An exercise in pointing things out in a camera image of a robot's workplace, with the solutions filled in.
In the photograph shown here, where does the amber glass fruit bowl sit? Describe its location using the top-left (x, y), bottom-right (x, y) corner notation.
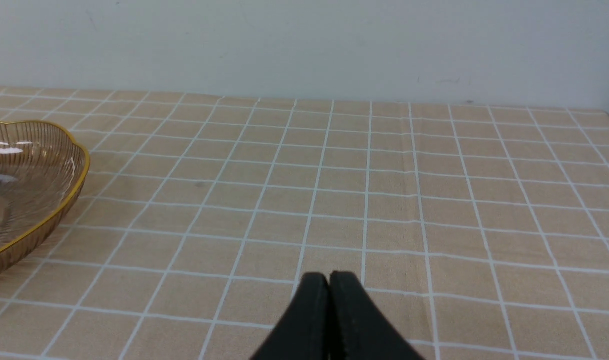
top-left (0, 120), bottom-right (91, 275)

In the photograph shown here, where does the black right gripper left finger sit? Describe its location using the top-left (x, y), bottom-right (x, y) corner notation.
top-left (251, 272), bottom-right (330, 360)

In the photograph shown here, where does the pink checkered tablecloth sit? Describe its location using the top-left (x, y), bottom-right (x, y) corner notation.
top-left (0, 87), bottom-right (609, 360)

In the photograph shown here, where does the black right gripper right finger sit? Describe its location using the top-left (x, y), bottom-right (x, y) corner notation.
top-left (330, 271), bottom-right (423, 360)

